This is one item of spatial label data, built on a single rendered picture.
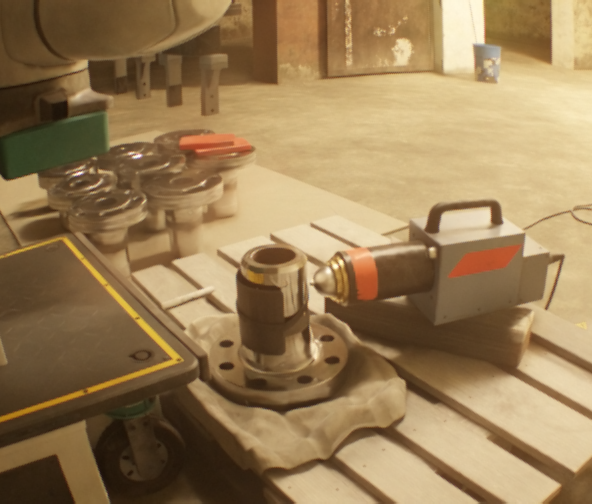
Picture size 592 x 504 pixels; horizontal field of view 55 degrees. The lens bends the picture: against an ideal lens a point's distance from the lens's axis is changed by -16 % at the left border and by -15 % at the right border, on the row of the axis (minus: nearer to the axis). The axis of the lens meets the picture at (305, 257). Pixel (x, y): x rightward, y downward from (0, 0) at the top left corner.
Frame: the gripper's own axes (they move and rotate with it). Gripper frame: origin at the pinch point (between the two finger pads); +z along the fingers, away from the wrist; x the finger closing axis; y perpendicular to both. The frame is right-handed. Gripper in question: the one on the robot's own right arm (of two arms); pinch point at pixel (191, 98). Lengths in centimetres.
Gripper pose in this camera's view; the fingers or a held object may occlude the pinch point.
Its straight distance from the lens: 109.1
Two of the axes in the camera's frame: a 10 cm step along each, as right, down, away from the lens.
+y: -8.0, 2.6, -5.4
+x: 6.0, 3.2, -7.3
